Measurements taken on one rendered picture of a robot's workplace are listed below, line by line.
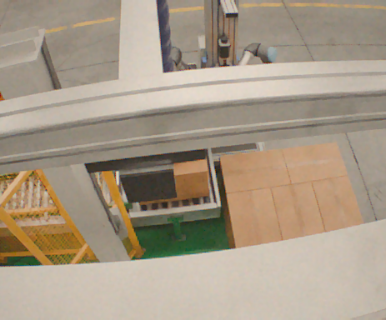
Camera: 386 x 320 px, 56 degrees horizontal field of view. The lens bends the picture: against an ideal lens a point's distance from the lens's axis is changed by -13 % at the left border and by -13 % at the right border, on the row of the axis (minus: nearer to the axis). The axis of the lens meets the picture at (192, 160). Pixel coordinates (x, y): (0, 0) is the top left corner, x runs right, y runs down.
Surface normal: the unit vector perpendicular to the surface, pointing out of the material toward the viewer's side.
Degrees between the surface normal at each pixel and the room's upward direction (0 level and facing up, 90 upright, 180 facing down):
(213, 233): 0
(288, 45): 0
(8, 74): 90
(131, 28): 0
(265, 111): 90
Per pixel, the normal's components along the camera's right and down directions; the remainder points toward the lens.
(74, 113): -0.04, -0.57
